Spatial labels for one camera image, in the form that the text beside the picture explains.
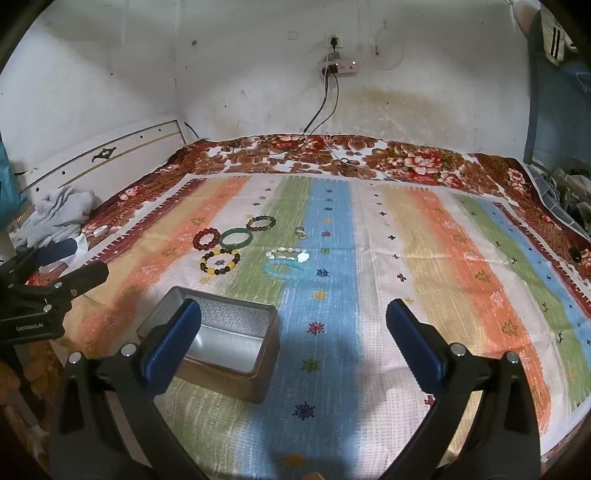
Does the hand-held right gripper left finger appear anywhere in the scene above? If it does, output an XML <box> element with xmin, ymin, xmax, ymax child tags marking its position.
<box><xmin>48</xmin><ymin>299</ymin><xmax>208</xmax><ymax>480</ymax></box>

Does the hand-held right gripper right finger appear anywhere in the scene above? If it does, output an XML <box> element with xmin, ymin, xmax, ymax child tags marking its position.
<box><xmin>379</xmin><ymin>298</ymin><xmax>543</xmax><ymax>480</ymax></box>

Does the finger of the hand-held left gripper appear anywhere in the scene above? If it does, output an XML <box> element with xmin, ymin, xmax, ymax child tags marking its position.
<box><xmin>0</xmin><ymin>239</ymin><xmax>78</xmax><ymax>282</ymax></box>
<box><xmin>0</xmin><ymin>261</ymin><xmax>110</xmax><ymax>308</ymax></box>

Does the rectangular metal tin box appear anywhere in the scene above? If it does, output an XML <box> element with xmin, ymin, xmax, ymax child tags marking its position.
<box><xmin>137</xmin><ymin>285</ymin><xmax>280</xmax><ymax>404</ymax></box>

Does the green jade bangle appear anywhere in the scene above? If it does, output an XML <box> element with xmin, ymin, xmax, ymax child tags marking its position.
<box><xmin>219</xmin><ymin>227</ymin><xmax>254</xmax><ymax>250</ymax></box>

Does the grey crumpled cloth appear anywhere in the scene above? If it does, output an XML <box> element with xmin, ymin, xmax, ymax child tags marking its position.
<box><xmin>14</xmin><ymin>185</ymin><xmax>102</xmax><ymax>250</ymax></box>

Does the teal plastic bag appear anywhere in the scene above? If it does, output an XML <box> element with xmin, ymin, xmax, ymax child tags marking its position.
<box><xmin>0</xmin><ymin>143</ymin><xmax>24</xmax><ymax>232</ymax></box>

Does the striped colourful blanket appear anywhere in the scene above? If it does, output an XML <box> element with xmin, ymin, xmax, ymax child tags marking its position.
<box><xmin>69</xmin><ymin>173</ymin><xmax>591</xmax><ymax>480</ymax></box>

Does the white wooden headboard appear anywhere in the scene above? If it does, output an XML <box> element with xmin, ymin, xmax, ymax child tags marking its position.
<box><xmin>21</xmin><ymin>119</ymin><xmax>185</xmax><ymax>204</ymax></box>

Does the blue hanging cloth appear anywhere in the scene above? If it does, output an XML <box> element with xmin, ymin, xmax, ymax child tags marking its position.
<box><xmin>524</xmin><ymin>60</ymin><xmax>591</xmax><ymax>171</ymax></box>

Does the pink and white power strip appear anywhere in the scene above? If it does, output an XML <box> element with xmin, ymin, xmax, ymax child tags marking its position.
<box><xmin>318</xmin><ymin>59</ymin><xmax>360</xmax><ymax>77</ymax></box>

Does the striped hanging garment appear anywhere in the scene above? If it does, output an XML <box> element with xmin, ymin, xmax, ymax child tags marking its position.
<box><xmin>529</xmin><ymin>9</ymin><xmax>578</xmax><ymax>65</ymax></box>

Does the yellow and brown bead bracelet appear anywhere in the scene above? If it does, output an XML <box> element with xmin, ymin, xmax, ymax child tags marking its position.
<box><xmin>199</xmin><ymin>249</ymin><xmax>241</xmax><ymax>278</ymax></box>

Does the dark red bead bracelet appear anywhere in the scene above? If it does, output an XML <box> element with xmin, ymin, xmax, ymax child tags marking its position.
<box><xmin>193</xmin><ymin>229</ymin><xmax>220</xmax><ymax>252</ymax></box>

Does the light blue bead bracelet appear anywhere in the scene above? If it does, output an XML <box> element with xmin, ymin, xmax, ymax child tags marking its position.
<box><xmin>263</xmin><ymin>258</ymin><xmax>314</xmax><ymax>281</ymax></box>

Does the white shell bracelet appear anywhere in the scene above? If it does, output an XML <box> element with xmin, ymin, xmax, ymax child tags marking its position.
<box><xmin>267</xmin><ymin>248</ymin><xmax>311</xmax><ymax>264</ymax></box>

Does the black power cable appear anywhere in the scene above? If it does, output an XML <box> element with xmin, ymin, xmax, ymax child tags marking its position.
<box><xmin>272</xmin><ymin>75</ymin><xmax>341</xmax><ymax>153</ymax></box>
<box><xmin>298</xmin><ymin>74</ymin><xmax>329</xmax><ymax>139</ymax></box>

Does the white looped cord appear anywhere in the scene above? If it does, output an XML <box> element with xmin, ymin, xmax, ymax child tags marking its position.
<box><xmin>372</xmin><ymin>21</ymin><xmax>406</xmax><ymax>71</ymax></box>

